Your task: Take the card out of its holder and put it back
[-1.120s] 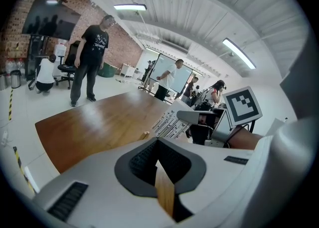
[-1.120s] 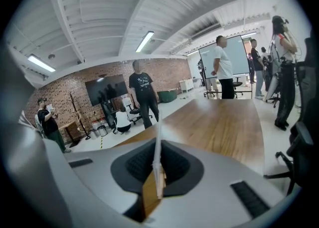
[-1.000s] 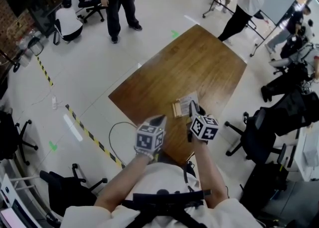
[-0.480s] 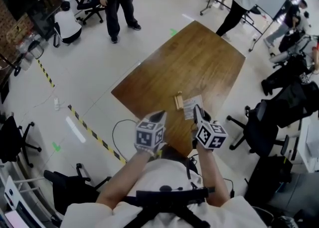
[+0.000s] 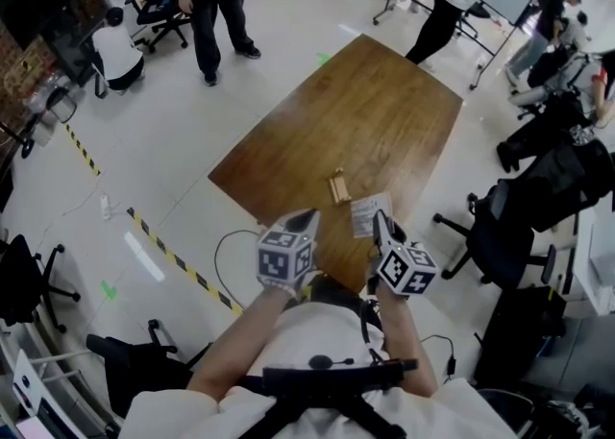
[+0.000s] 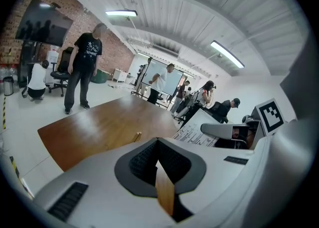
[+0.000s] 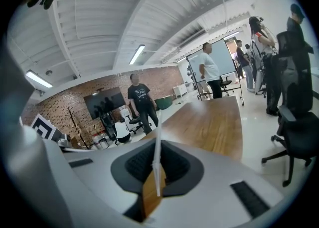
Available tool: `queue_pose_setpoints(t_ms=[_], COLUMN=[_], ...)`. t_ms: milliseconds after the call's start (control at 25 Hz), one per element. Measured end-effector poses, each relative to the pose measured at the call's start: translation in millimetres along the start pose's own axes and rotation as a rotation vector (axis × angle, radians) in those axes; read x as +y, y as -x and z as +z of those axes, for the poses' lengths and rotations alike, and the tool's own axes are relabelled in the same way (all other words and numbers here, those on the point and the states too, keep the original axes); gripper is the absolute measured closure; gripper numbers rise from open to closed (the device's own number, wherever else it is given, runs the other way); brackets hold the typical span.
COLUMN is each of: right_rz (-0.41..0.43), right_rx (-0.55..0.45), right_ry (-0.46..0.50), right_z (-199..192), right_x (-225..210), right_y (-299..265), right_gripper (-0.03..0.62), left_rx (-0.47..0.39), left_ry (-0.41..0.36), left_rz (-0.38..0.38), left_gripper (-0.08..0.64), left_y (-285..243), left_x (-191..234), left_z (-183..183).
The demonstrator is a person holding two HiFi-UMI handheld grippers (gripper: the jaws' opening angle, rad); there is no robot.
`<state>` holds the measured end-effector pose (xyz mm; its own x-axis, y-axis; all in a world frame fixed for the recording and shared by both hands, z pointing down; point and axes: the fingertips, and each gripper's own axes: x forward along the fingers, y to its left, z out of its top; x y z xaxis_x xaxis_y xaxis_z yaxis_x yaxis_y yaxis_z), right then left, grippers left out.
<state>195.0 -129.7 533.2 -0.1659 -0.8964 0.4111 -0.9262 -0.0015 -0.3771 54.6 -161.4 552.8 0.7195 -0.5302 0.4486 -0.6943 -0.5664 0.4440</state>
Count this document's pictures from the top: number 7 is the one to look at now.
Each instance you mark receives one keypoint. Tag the wooden table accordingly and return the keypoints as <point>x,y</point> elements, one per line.
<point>207,127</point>

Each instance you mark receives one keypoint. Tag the white table card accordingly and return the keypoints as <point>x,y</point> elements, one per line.
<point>158,152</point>

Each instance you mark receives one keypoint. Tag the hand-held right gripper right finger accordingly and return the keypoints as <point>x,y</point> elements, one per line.
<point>184,172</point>

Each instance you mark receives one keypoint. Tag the black office chair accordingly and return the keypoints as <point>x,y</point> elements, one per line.
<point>225,82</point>
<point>296,84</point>

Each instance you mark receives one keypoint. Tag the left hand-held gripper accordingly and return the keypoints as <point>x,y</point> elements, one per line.
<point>43,127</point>

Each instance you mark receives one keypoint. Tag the ceiling tube light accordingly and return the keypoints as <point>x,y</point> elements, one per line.
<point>38,79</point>
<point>137,54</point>

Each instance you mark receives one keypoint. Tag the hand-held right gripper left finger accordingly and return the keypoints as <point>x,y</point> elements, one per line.
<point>134,167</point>

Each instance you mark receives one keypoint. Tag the white cabinet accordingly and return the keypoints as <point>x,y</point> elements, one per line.
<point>180,91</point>

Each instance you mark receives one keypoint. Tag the ceiling smoke detector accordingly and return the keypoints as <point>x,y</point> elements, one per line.
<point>48,72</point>

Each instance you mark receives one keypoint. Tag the black wall screen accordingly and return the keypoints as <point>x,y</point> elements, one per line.
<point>104,102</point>

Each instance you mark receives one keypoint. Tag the white office chair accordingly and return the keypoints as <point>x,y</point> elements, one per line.
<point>132,122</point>

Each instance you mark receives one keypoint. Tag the trash can with bag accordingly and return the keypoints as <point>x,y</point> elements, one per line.
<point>104,144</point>

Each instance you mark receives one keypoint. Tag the wooden coat rack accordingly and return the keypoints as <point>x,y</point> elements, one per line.
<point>74,124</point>

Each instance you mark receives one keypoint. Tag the green round tub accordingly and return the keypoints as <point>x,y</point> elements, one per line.
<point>164,103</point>

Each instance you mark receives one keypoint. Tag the rolling whiteboard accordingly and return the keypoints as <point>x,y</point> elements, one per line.
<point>224,57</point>

